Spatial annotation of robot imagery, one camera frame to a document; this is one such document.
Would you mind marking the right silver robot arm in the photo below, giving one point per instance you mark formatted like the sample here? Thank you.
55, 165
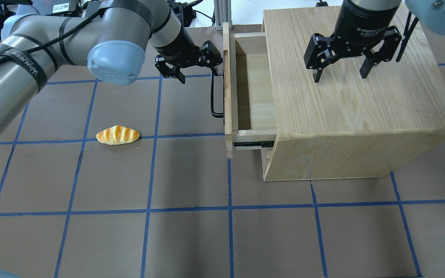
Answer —
431, 13

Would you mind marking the yellow toy bread roll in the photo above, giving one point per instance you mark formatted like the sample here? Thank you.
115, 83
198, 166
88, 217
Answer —
117, 135

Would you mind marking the wooden drawer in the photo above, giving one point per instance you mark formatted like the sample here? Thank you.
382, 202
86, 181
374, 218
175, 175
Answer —
249, 114

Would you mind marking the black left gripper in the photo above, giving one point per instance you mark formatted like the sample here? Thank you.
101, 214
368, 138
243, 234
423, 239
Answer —
177, 47

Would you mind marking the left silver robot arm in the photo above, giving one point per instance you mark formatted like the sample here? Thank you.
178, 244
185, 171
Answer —
111, 43

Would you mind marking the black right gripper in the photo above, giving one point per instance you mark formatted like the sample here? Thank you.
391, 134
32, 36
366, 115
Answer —
357, 24

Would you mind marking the brown paper table mat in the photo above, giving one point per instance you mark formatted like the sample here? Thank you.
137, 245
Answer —
171, 205

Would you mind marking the wooden drawer cabinet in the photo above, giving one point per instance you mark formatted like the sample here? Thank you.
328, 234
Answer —
346, 126

